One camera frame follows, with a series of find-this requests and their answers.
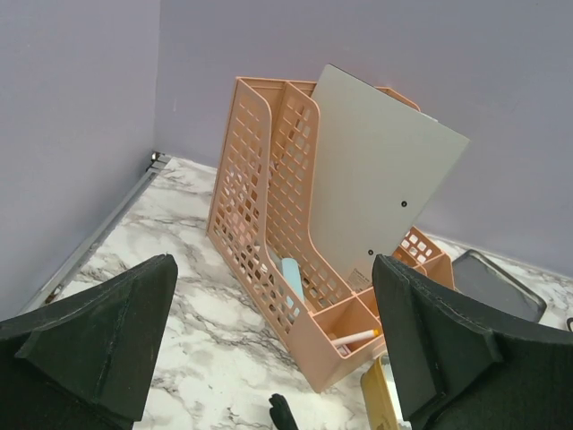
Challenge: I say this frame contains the light blue eraser case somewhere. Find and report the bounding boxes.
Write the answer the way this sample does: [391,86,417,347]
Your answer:
[279,258,304,324]

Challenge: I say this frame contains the white yellow-capped marker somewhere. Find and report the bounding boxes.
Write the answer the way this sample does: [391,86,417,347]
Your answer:
[331,329,381,347]

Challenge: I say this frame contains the peach plastic file organizer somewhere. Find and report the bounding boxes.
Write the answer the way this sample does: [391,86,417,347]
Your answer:
[207,77,453,392]

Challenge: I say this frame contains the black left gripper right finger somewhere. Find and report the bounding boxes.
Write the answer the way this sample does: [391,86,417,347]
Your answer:
[372,254,572,429]

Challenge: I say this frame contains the grey square tin lid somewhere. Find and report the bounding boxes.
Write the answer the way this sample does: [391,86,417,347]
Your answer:
[452,250,547,323]

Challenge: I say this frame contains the grey document folder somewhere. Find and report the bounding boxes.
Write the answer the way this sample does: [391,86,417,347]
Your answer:
[310,64,470,291]

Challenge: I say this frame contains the black cat-paw metal tongs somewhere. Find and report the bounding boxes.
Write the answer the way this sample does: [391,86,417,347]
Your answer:
[269,393,298,430]

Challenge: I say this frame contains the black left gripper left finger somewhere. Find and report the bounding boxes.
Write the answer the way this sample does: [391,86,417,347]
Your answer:
[1,254,178,429]

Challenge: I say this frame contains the gold square cookie tin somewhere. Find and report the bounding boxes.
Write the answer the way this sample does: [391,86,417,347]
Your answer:
[360,354,411,430]

